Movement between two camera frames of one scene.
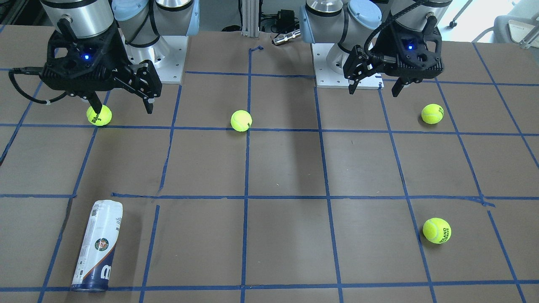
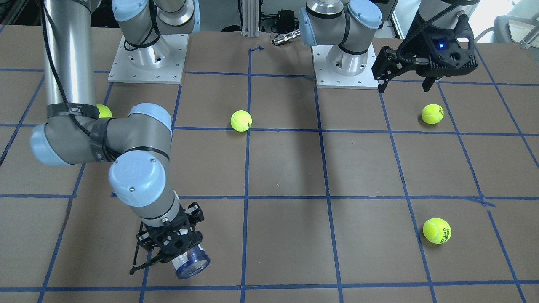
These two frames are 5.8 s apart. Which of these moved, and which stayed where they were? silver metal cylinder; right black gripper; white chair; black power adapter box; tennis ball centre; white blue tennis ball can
Moved: right black gripper; white blue tennis ball can
Stayed: white chair; black power adapter box; silver metal cylinder; tennis ball centre
